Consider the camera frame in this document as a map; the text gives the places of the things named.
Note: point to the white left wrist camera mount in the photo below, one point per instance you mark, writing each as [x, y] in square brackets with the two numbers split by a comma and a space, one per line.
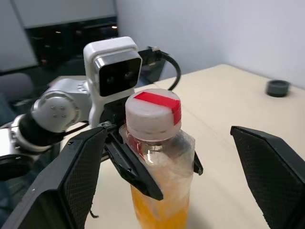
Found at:
[107, 46]

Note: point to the white bottle cap red tape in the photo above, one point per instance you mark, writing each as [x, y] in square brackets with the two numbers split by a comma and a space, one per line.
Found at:
[147, 114]

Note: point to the dark window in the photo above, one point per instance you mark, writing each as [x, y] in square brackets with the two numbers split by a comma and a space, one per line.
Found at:
[66, 40]

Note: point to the small black round lid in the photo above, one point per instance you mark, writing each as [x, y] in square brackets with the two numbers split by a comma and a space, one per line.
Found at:
[277, 88]

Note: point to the clear bottle with orange drink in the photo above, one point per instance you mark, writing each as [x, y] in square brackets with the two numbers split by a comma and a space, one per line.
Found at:
[164, 210]

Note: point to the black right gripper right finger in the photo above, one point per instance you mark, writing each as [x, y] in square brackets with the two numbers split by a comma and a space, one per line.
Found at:
[274, 176]

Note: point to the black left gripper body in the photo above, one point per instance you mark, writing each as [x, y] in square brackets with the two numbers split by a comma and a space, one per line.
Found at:
[114, 114]

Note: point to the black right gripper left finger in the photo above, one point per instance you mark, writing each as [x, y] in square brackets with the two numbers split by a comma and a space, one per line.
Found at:
[59, 181]

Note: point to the grey office chair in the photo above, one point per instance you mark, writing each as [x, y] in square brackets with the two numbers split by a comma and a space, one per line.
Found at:
[14, 86]

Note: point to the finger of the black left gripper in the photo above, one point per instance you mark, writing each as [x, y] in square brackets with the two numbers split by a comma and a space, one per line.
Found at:
[197, 167]
[135, 171]

